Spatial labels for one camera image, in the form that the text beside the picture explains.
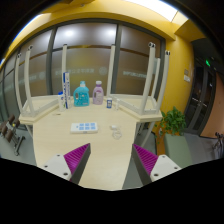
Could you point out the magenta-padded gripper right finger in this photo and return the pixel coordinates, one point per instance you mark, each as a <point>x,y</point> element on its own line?
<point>151,163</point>

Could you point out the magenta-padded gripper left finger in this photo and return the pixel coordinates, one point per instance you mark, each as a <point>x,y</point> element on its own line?
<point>71,163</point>

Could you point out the pale green planter box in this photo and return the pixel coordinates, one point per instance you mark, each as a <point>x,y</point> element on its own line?
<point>178,150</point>

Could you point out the white power strip blue sockets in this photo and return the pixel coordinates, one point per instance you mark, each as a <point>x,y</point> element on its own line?
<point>84,127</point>

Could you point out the green potted plant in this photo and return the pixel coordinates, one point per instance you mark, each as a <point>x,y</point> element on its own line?
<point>173,121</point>

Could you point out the small flat object on table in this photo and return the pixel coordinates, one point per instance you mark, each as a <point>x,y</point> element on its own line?
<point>57,114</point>

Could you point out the white bottle with blue cap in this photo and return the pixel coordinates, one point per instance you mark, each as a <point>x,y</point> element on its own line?
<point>61,101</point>

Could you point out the blue detergent bottle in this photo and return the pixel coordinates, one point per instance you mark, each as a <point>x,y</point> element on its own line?
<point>81,96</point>

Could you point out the group of dark chairs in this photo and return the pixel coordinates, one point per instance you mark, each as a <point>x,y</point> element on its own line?
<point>10,133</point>

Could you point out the small blue and white bottle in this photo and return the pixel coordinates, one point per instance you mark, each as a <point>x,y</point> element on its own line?
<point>109,103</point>

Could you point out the purple detergent bottle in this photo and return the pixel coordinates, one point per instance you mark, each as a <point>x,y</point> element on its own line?
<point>98,95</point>

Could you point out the tall white and blue box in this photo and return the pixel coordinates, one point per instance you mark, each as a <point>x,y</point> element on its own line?
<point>67,90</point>

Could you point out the dark glass door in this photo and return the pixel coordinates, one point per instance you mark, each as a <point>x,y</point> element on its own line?
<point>198,100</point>

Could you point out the upturned white-legged table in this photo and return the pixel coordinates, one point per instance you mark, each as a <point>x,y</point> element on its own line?
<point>148,80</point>
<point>28,86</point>

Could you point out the green exit sign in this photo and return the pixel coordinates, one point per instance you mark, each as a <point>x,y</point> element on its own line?
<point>207,62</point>

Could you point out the ceiling light panel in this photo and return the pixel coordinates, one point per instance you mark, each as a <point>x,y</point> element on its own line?
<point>160,7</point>

